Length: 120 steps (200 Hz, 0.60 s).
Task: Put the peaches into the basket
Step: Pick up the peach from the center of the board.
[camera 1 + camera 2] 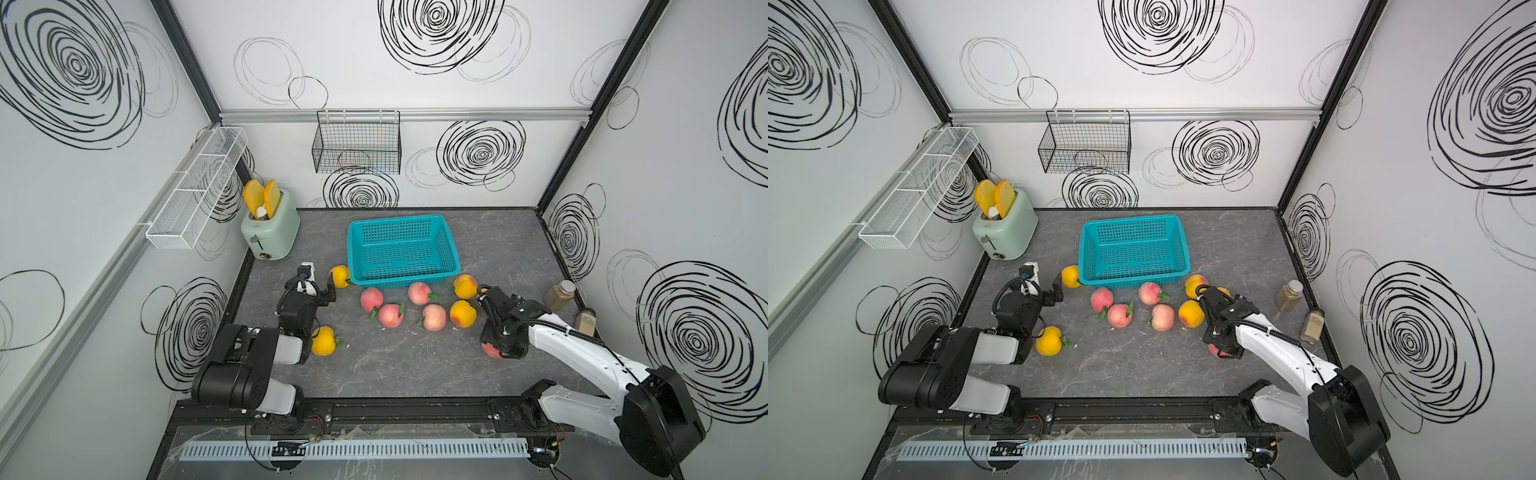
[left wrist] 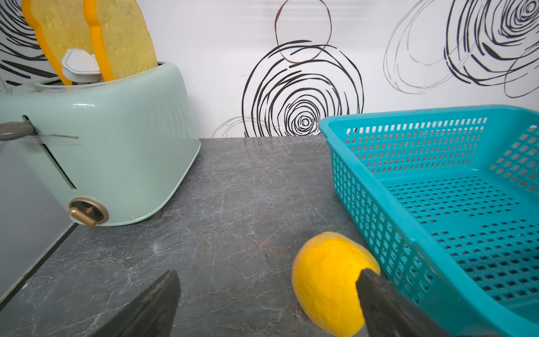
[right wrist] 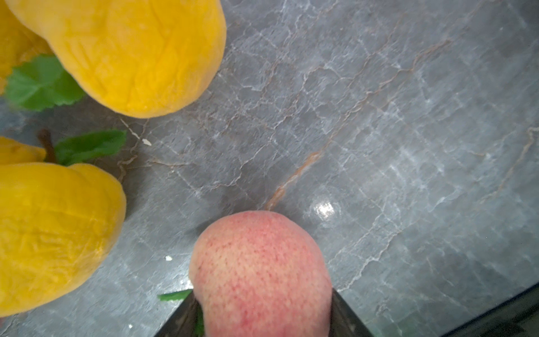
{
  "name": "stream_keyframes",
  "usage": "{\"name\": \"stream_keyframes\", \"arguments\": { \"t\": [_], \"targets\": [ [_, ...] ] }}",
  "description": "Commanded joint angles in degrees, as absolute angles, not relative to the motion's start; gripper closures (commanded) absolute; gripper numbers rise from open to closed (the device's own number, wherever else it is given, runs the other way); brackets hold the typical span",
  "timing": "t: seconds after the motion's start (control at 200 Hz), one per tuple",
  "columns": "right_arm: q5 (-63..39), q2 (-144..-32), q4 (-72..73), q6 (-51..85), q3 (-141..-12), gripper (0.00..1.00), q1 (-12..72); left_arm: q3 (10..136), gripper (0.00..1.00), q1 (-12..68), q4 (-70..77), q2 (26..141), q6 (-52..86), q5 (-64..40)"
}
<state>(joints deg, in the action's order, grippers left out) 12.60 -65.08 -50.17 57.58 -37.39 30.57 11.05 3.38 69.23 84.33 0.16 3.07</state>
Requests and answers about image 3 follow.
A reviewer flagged pink peach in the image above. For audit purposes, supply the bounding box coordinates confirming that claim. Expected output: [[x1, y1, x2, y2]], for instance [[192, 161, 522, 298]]
[[189, 211, 333, 336]]

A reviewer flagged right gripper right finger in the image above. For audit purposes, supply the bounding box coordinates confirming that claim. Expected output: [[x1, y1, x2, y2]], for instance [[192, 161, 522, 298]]
[[329, 289, 373, 337]]

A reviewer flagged yellow peach far right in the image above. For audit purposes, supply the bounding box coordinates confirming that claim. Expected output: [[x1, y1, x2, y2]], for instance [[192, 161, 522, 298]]
[[1, 137, 126, 317]]

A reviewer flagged yellow peach lower middle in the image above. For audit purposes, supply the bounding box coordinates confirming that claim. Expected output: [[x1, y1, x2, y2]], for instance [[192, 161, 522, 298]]
[[7, 0, 227, 118]]

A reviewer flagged yellow peach with red blush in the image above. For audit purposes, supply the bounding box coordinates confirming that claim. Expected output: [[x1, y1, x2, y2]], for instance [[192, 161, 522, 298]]
[[0, 1, 53, 95]]

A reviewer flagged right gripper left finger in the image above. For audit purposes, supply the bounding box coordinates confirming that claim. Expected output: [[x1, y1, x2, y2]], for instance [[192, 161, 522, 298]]
[[155, 290, 204, 337]]

